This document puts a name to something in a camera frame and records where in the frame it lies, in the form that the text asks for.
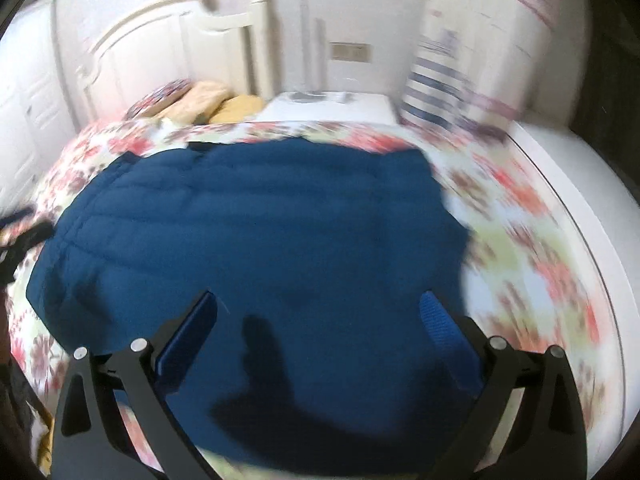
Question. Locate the floral bed sheet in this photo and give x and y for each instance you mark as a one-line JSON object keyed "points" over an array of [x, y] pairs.
{"points": [[530, 260]]}

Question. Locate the white nightstand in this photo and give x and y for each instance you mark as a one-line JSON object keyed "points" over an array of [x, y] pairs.
{"points": [[325, 110]]}

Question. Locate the white panelled door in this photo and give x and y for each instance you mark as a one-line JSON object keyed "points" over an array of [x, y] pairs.
{"points": [[30, 105]]}

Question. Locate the striped patterned curtain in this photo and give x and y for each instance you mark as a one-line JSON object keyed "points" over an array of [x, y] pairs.
{"points": [[450, 75]]}

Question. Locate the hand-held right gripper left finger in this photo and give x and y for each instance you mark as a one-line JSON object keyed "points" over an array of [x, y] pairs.
{"points": [[189, 332]]}

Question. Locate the white bed headboard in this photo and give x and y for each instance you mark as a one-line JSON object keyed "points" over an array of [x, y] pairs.
{"points": [[165, 45]]}

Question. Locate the floral pillow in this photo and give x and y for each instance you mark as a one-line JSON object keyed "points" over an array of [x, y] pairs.
{"points": [[160, 97]]}

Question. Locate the white pole stand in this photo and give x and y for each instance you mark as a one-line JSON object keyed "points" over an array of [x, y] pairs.
{"points": [[312, 60]]}

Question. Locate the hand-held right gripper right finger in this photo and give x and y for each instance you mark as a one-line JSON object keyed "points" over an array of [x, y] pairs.
{"points": [[445, 332]]}

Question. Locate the wall switch panel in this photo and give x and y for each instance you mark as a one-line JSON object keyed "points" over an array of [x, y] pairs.
{"points": [[350, 52]]}

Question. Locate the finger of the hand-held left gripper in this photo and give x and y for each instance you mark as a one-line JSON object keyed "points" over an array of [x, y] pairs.
{"points": [[27, 237]]}

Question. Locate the white bed side rail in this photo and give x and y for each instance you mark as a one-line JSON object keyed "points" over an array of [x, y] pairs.
{"points": [[590, 220]]}

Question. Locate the beige pillow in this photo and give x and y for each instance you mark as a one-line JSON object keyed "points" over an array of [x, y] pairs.
{"points": [[197, 100]]}

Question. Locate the blue puffer jacket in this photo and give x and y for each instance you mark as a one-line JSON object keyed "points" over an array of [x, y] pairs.
{"points": [[250, 230]]}

